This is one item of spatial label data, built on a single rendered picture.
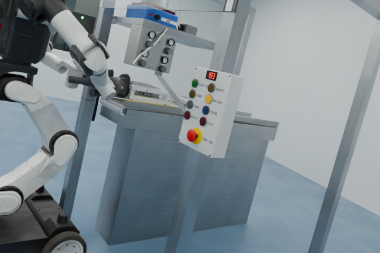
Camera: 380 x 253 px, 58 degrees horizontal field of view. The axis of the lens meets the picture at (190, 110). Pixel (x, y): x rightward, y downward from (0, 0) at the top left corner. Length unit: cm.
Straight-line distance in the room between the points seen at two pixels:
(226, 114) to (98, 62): 59
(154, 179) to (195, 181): 88
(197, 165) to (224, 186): 132
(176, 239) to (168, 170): 87
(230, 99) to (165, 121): 92
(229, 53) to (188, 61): 620
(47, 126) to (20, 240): 50
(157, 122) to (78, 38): 72
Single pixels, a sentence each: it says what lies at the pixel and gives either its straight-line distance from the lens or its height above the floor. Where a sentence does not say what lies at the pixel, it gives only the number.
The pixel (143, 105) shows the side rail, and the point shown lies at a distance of 181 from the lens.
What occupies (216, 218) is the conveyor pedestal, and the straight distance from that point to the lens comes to 258.
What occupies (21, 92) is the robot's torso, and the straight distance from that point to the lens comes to 164.
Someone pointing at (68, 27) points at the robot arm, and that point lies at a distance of 139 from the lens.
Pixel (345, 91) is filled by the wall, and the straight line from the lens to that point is 489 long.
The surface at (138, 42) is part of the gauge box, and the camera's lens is 171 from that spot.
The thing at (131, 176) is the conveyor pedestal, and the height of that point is 41.
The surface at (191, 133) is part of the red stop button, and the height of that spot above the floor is 86.
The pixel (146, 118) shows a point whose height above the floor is 75.
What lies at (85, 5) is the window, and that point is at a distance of 689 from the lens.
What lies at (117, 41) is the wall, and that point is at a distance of 687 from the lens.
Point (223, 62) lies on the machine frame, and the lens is 115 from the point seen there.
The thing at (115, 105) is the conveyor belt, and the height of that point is 78.
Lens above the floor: 105
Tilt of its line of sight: 6 degrees down
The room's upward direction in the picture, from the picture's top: 14 degrees clockwise
